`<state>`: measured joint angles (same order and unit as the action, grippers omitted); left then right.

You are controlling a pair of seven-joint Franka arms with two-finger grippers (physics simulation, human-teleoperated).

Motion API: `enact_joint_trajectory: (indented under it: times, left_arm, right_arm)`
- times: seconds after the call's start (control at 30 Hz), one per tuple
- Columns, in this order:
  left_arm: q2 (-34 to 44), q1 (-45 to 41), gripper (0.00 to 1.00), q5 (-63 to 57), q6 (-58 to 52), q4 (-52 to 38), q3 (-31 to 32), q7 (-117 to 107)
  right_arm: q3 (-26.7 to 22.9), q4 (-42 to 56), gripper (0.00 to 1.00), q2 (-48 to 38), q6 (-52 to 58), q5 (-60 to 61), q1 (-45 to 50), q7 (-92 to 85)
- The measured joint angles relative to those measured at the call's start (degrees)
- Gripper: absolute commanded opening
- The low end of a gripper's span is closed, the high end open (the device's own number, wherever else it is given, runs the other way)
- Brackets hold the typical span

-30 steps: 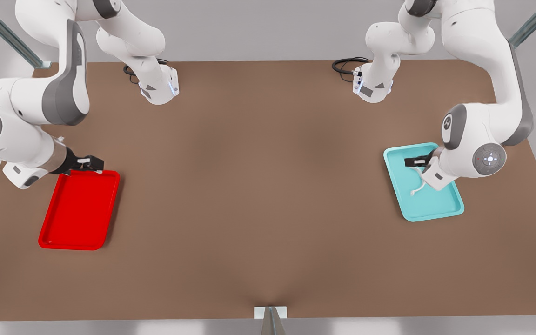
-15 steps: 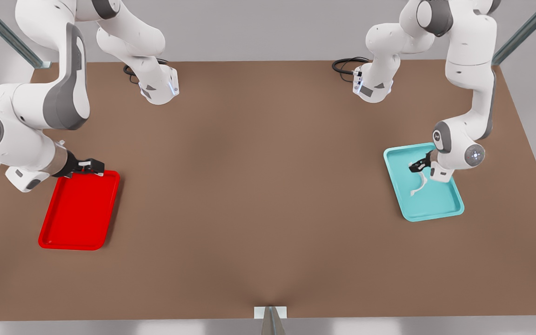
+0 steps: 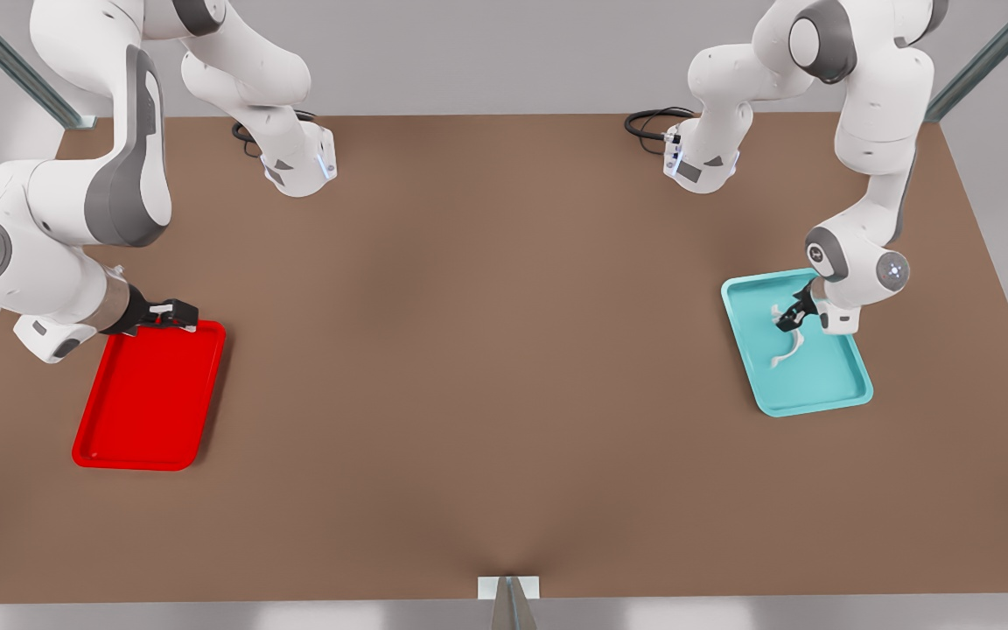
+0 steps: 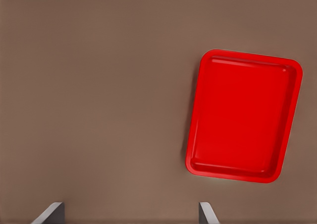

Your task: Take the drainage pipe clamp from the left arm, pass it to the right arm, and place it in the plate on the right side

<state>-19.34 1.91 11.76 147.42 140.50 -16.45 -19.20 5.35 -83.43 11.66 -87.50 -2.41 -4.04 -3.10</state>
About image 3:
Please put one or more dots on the silver frame post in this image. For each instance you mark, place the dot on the silver frame post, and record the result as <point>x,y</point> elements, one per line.
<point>985,57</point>
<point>511,602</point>
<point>14,57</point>

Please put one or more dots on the red rectangular tray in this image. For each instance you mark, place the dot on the red rectangular tray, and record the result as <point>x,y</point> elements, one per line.
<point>152,394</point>

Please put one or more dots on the white drainage pipe clamp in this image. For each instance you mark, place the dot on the white drainage pipe clamp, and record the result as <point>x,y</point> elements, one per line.
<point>788,346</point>

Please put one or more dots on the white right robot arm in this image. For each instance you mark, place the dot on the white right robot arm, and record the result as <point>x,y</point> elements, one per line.
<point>49,210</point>

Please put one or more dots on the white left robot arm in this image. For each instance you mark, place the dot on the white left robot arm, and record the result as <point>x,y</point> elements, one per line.
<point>871,96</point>

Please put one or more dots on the teal rectangular tray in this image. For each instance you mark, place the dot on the teal rectangular tray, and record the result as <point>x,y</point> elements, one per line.
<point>806,363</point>

